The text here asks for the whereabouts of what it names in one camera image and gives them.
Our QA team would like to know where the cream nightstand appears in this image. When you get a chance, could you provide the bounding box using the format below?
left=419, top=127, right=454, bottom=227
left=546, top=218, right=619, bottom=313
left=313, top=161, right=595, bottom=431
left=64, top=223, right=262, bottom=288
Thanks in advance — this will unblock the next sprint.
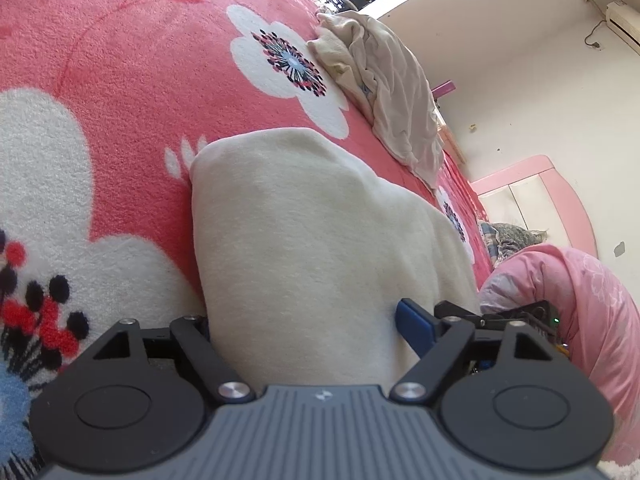
left=434, top=104, right=469, bottom=167

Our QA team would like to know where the grey-beige crumpled garment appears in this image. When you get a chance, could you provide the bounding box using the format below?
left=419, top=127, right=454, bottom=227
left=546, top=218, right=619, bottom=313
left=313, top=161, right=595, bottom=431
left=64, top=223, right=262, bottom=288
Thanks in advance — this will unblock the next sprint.
left=347, top=14, right=447, bottom=192

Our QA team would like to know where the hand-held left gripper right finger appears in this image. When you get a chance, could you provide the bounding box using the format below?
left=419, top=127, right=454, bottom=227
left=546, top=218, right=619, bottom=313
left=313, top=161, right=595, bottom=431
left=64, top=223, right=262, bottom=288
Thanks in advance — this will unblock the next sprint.
left=390, top=299, right=556, bottom=404

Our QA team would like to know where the red floral blanket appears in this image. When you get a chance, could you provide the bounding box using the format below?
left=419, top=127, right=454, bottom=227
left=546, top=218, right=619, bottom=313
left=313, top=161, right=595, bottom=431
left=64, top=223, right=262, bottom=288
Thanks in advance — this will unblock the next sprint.
left=0, top=0, right=493, bottom=480

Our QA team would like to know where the beige zip hoodie black trim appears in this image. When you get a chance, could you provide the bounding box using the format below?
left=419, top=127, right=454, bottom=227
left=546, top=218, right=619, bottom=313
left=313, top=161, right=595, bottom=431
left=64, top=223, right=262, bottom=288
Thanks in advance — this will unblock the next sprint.
left=190, top=127, right=482, bottom=391

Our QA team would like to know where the grey patterned pillow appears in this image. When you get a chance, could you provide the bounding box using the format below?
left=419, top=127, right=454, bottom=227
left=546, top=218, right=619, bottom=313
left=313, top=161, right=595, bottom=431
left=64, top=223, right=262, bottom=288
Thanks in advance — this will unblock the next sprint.
left=477, top=221, right=549, bottom=267

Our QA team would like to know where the pink headboard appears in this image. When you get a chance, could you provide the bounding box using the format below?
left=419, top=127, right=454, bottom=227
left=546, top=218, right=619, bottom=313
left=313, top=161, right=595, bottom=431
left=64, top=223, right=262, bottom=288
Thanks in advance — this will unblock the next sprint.
left=470, top=155, right=599, bottom=262

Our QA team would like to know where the pink quilt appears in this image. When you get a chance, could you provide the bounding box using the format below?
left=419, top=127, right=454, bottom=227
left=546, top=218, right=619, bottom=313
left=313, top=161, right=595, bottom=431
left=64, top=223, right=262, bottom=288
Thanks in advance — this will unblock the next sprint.
left=477, top=243, right=640, bottom=467

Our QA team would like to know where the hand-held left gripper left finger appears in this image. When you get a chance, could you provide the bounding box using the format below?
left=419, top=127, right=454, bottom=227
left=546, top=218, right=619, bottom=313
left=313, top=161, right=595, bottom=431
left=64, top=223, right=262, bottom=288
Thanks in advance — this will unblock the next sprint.
left=92, top=314, right=256, bottom=406

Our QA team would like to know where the white air conditioner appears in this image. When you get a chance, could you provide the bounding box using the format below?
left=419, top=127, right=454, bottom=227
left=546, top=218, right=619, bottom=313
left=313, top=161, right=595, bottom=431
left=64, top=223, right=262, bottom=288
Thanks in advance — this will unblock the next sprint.
left=604, top=0, right=640, bottom=57

